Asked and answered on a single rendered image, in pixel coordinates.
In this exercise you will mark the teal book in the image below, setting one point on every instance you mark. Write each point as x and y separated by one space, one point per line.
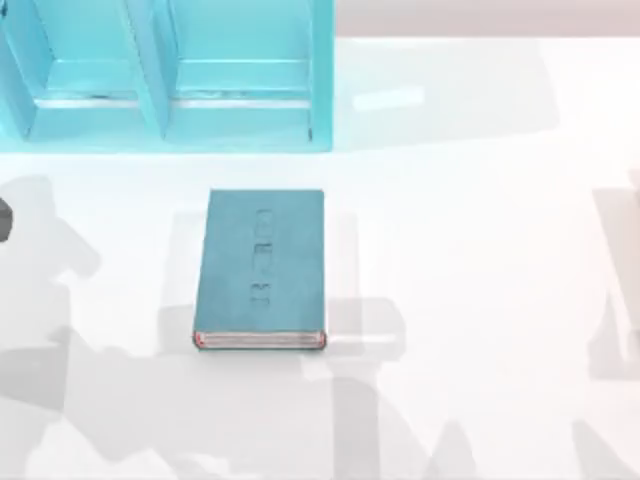
260 270

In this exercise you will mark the light blue rack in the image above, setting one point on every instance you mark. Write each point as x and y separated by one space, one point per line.
150 75

